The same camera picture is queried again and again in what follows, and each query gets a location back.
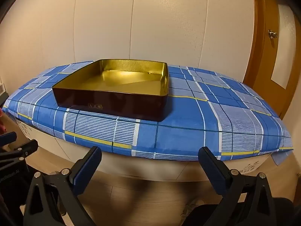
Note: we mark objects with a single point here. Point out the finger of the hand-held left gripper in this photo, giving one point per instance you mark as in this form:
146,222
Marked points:
25,148
7,138

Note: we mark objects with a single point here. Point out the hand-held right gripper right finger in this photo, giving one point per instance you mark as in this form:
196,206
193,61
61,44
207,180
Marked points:
211,167

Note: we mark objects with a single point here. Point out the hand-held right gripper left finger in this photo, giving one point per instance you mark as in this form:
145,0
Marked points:
87,167

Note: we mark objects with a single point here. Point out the dark box with gold inside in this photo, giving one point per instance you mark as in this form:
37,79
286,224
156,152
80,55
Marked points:
105,103

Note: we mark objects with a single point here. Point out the red shiny cloth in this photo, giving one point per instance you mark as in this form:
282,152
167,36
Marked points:
1,125

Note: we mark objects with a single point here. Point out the blue plaid cloth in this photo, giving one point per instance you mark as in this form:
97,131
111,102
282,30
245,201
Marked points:
188,127

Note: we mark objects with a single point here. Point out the wooden door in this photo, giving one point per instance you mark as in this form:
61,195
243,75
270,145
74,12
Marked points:
263,51

